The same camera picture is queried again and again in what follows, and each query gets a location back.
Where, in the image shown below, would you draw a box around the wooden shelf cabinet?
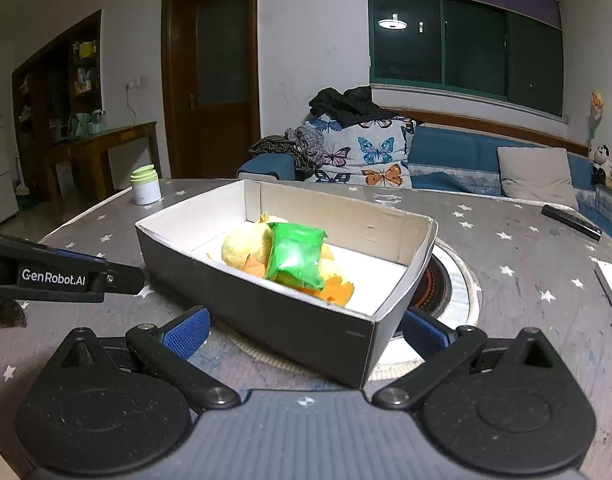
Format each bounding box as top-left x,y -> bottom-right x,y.
12,9 -> 102,201

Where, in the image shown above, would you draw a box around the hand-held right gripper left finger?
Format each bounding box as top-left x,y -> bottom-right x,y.
56,306 -> 243,415

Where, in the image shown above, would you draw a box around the orange peel piece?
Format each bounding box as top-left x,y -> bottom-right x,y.
306,280 -> 357,309

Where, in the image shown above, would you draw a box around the green snack packet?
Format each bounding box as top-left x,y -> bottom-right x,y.
265,222 -> 329,291

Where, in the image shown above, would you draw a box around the butterfly print blanket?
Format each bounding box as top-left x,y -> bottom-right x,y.
303,114 -> 417,190

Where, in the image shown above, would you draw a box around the dark cardboard box white inside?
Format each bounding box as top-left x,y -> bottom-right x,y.
134,178 -> 439,390

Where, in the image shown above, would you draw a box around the plaid clothes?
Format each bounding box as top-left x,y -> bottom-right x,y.
249,126 -> 327,181

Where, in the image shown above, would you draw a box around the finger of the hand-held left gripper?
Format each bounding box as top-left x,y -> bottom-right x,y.
103,261 -> 145,297
52,248 -> 109,263

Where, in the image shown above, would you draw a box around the green framed window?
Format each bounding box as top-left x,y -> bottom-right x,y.
368,0 -> 567,117

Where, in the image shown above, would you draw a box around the dark brown fuzzy object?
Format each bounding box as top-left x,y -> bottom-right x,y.
0,299 -> 27,331

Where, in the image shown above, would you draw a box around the white jar green lid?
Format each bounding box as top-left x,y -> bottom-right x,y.
130,165 -> 161,206

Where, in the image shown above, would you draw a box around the black remote control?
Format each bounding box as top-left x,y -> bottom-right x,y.
542,204 -> 603,241

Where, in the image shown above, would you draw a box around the yellow wall decoration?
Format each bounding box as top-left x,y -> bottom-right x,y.
588,89 -> 606,141

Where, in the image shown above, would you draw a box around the blue sofa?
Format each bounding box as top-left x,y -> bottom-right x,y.
237,122 -> 612,250

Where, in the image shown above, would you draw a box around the round built-in induction hob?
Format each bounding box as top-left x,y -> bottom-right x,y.
376,240 -> 482,382

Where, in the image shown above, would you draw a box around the wooden desk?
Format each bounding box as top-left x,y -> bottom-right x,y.
43,121 -> 163,203

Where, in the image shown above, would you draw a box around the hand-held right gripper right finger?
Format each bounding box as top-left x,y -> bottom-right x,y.
372,307 -> 561,412

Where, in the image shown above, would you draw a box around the panda plush toy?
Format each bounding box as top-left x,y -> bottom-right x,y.
587,142 -> 612,186

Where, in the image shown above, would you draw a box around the brown wooden door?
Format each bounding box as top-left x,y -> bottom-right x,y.
162,0 -> 261,179

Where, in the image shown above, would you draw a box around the black clothes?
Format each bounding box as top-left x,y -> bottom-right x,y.
309,86 -> 424,128

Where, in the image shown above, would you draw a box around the grey pillow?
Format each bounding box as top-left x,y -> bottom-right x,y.
497,146 -> 580,211

